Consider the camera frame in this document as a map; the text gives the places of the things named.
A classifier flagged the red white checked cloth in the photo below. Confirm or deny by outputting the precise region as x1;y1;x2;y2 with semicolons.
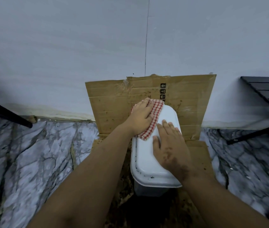
131;99;165;141

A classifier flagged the white plastic bin lid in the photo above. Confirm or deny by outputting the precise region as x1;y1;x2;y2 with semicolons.
130;105;182;188

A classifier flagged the person's right forearm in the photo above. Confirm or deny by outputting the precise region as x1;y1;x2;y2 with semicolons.
179;169;269;228

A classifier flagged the brown cardboard sheet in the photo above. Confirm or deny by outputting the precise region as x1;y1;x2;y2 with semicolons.
85;74;217;228

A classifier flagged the black metal furniture leg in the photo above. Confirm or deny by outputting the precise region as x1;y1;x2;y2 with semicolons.
0;95;33;129

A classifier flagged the person's left hand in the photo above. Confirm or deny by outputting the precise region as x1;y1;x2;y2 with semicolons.
123;98;154;136

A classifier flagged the person's right hand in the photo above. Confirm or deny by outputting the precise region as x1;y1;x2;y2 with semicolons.
153;120;195;184

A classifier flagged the person's left forearm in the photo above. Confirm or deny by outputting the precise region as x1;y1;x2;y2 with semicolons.
27;123;135;228

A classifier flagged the grey plastic bin body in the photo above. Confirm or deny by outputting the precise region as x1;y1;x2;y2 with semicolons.
134;180;171;197

